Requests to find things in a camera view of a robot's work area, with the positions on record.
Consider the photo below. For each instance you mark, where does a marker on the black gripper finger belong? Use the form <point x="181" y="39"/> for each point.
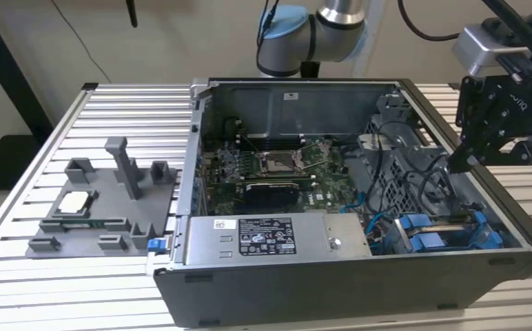
<point x="518" y="153"/>
<point x="461" y="158"/>

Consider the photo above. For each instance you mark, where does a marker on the hard disk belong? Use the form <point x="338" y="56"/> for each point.
<point x="417" y="223"/>

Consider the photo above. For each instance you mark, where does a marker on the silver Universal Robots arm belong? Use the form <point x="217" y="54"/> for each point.
<point x="288" y="51"/>

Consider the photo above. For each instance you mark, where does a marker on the perforated metal disk bay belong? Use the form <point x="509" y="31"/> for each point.
<point x="397" y="145"/>

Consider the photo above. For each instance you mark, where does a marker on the blue disk carrier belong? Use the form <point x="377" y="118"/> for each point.
<point x="429" y="242"/>

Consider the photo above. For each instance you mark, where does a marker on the green motherboard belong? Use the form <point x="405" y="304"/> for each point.
<point x="330" y="193"/>

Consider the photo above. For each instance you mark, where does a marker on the silver power supply unit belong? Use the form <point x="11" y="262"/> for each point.
<point x="312" y="238"/>

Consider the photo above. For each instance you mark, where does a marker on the CPU socket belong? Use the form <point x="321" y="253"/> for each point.
<point x="277" y="162"/>

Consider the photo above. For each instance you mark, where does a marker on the open black PC case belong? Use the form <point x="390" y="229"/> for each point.
<point x="293" y="296"/>

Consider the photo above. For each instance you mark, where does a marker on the small blue latch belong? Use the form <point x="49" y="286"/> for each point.
<point x="155" y="245"/>

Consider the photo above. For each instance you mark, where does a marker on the grey parts rack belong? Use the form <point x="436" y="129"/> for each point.
<point x="109" y="207"/>

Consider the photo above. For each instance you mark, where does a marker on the green RAM stick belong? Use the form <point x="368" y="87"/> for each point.
<point x="93" y="225"/>

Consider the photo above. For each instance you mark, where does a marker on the black hanging rod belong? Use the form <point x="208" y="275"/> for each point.
<point x="131" y="13"/>

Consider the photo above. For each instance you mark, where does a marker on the silver CPU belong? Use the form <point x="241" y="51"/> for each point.
<point x="75" y="203"/>

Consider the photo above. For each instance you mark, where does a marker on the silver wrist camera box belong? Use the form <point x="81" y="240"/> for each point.
<point x="481" y="48"/>

